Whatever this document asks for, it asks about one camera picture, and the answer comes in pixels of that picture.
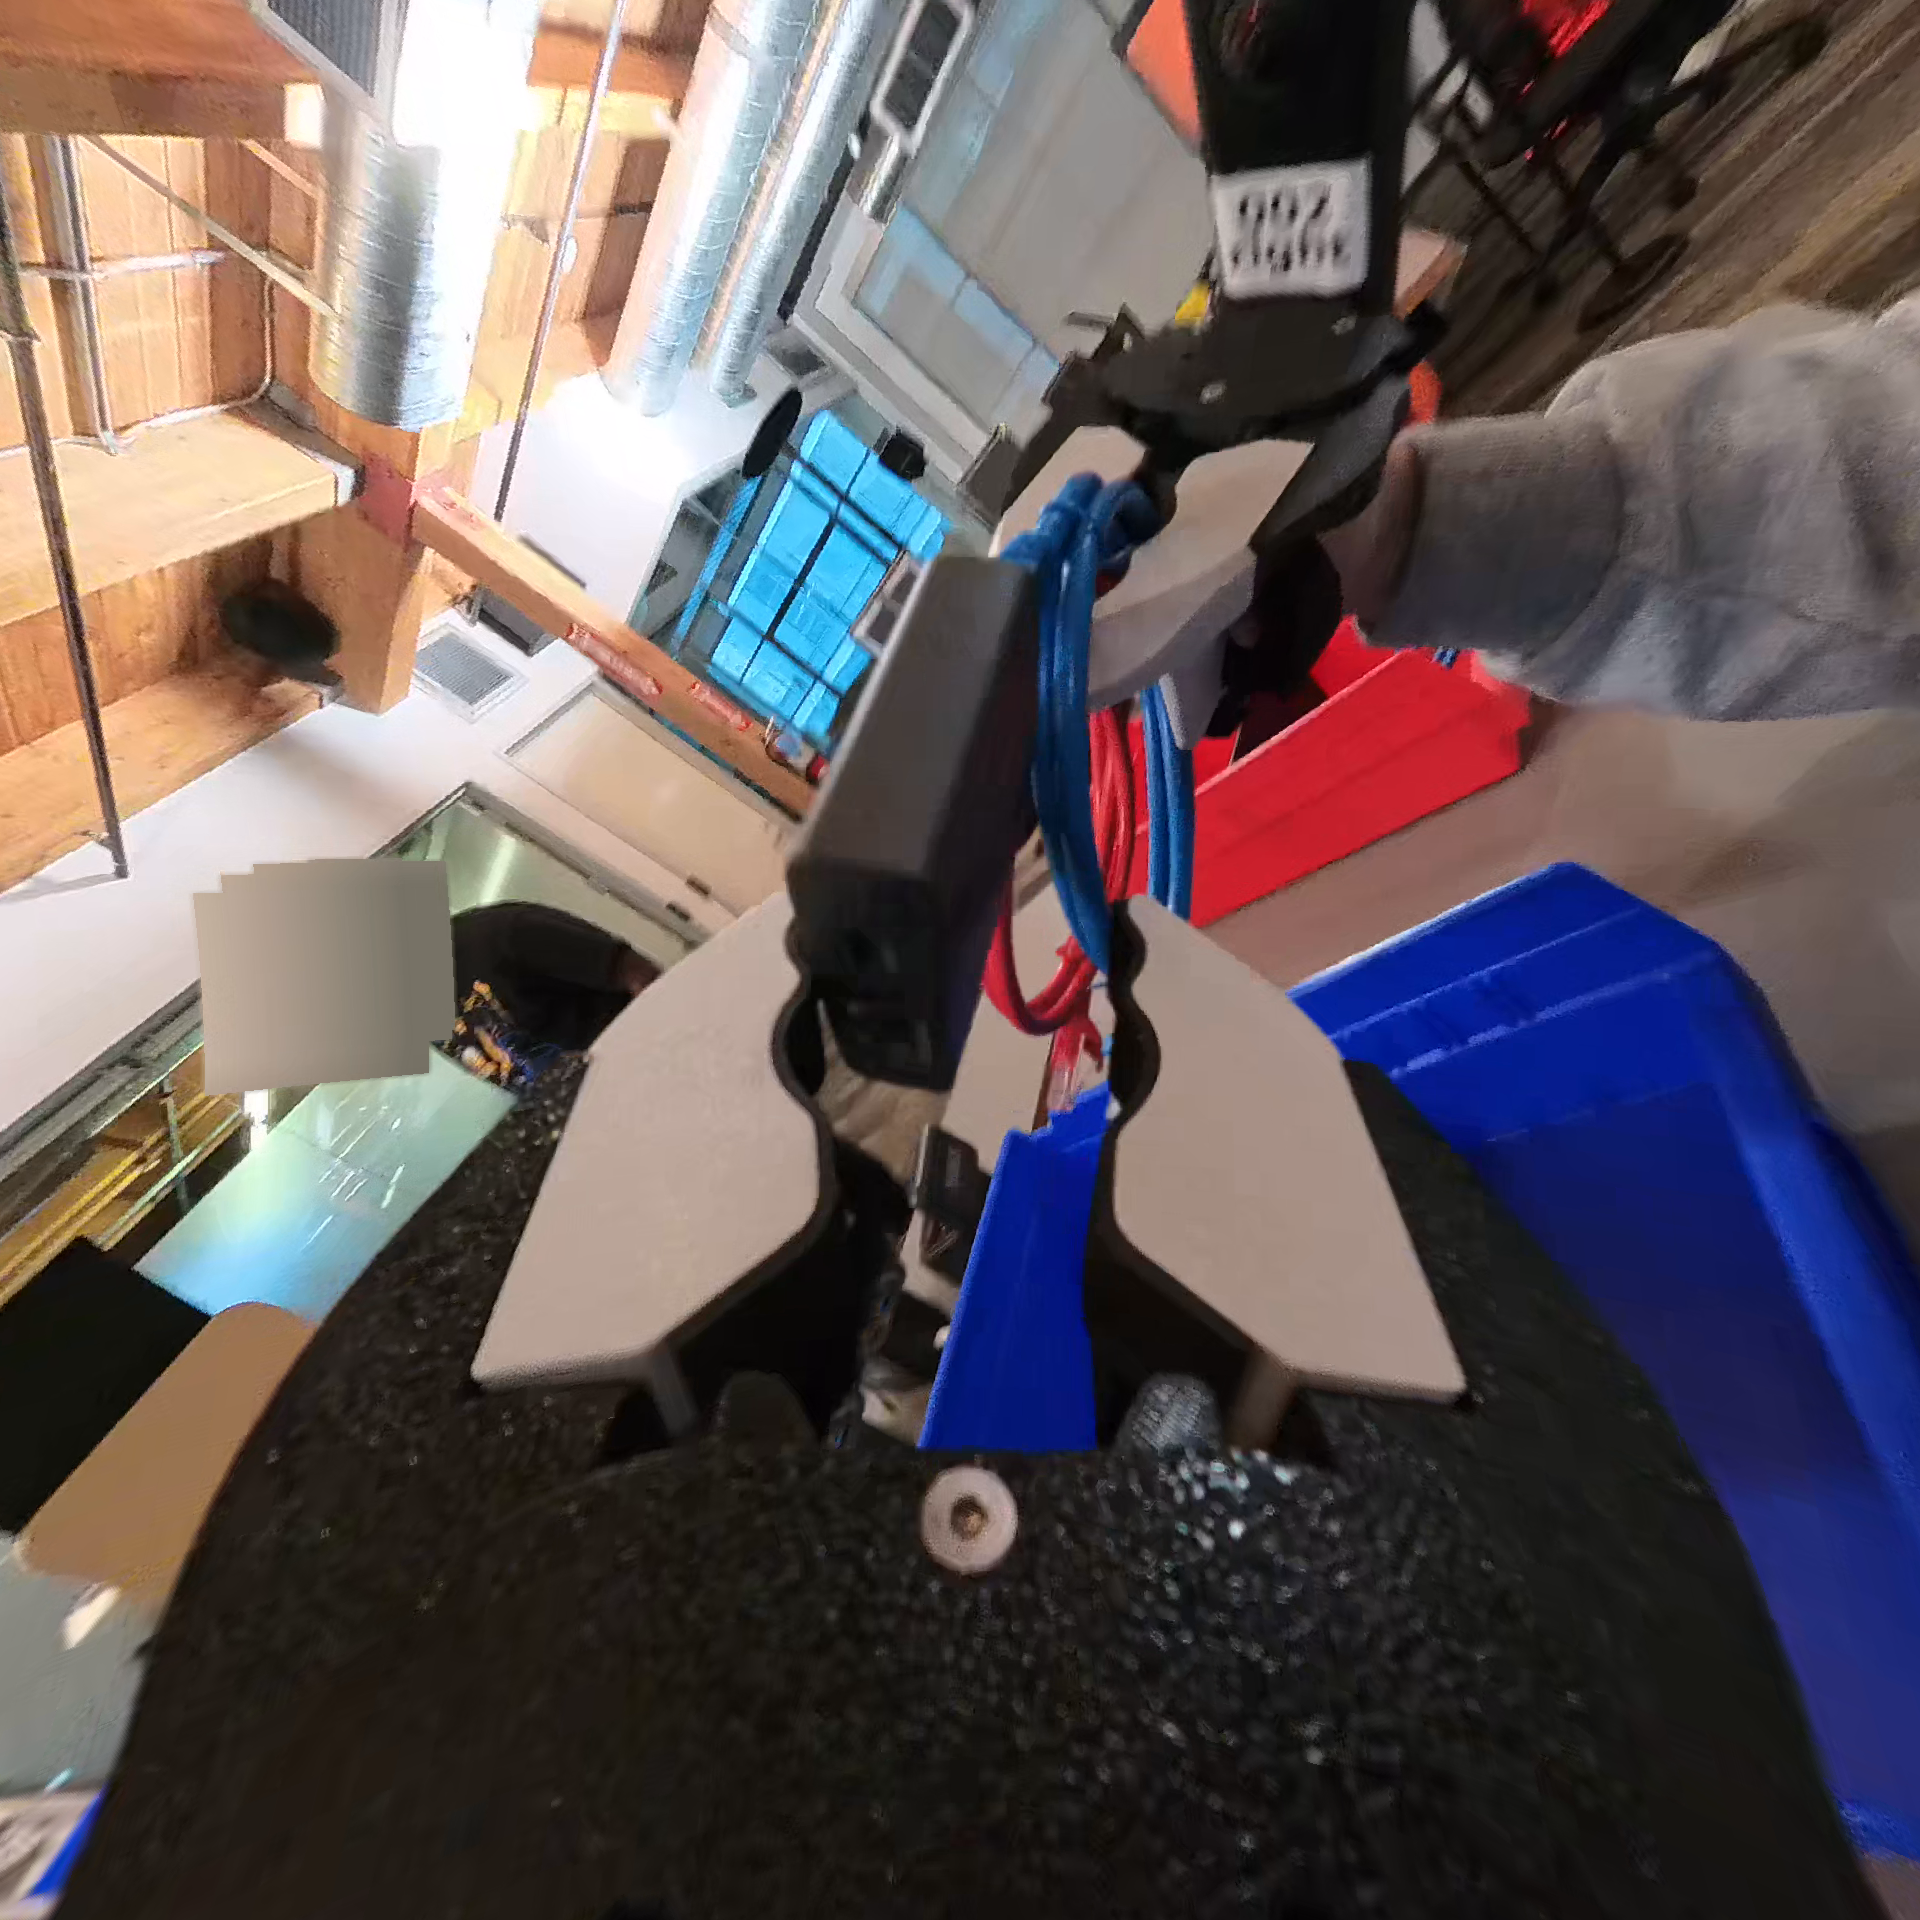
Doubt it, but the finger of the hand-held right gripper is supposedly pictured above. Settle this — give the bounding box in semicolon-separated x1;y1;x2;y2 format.
1083;440;1322;709
987;426;1154;548

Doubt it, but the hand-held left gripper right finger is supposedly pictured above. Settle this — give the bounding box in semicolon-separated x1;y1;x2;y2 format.
1083;895;1470;1443

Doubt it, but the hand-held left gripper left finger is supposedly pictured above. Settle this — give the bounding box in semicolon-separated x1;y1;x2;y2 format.
474;885;843;1392

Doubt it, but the blue ethernet cable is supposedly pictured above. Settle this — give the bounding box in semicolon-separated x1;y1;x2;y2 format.
999;469;1203;974

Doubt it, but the blue plastic bin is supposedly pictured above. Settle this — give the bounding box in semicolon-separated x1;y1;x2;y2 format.
912;866;1920;1866

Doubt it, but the red ethernet cable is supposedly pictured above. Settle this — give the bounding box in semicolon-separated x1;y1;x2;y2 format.
985;703;1148;1119

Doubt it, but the black network adapter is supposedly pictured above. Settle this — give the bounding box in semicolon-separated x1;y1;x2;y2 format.
782;550;1046;1095

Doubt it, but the person's right forearm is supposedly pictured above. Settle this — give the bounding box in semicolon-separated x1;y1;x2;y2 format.
1374;288;1920;721

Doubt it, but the person's right hand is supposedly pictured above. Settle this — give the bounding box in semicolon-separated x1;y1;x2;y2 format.
1343;426;1429;641

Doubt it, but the orange screen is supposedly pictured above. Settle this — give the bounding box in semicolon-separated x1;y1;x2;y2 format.
1120;0;1203;140

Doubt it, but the red plastic bin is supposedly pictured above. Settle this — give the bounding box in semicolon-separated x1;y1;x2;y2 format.
1006;616;1534;930

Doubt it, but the grid window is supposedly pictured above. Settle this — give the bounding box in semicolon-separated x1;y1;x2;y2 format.
629;402;946;738

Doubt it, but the wooden beam with red stickers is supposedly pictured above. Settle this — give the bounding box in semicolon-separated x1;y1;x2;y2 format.
353;454;819;818

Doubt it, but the cardboard panel with black sheet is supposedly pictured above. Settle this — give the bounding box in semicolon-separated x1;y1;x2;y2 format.
0;1237;320;1592

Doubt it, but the white wall vent grille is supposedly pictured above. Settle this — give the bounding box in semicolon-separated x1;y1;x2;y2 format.
416;619;530;721

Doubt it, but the large silver air duct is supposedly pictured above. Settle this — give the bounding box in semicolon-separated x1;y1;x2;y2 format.
306;0;455;430

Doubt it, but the white duct vent grille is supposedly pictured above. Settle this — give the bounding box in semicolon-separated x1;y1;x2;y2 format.
245;0;407;95

